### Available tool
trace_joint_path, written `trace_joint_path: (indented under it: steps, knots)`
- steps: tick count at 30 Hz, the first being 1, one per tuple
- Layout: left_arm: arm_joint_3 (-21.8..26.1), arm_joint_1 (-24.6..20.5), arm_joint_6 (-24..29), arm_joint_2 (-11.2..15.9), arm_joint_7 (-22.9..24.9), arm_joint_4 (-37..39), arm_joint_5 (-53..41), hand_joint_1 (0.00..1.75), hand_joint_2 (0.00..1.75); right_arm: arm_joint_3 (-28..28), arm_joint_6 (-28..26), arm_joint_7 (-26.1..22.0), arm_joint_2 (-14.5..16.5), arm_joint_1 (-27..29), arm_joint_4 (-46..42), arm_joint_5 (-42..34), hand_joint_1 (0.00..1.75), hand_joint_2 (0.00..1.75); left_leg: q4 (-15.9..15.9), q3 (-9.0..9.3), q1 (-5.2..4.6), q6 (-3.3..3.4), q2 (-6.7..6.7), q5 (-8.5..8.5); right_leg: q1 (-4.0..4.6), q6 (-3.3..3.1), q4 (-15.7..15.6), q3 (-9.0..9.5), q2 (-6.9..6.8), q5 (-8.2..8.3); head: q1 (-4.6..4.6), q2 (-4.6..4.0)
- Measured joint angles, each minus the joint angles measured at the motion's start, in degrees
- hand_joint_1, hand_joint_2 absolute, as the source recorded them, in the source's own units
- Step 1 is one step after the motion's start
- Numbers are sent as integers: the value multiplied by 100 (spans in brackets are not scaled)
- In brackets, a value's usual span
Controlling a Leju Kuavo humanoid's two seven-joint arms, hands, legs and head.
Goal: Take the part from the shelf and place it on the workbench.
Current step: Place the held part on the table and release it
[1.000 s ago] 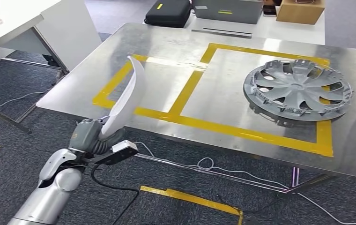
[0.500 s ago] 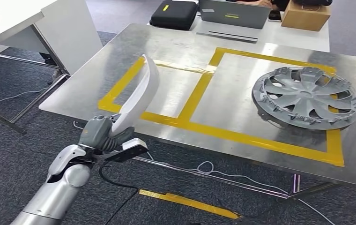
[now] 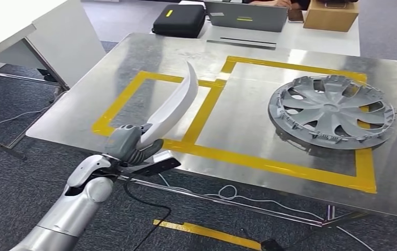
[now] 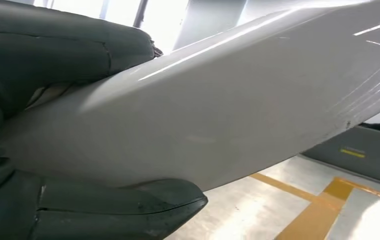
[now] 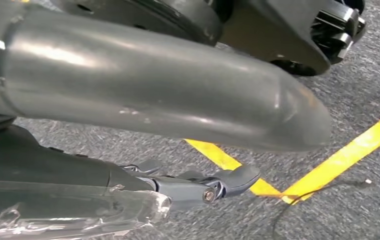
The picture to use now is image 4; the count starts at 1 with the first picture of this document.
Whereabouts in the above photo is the stainless steel workbench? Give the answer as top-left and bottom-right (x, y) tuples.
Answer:
(163, 153), (380, 240)

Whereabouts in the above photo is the grey laptop with yellow label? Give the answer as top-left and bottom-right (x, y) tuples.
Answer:
(300, 125), (380, 188)

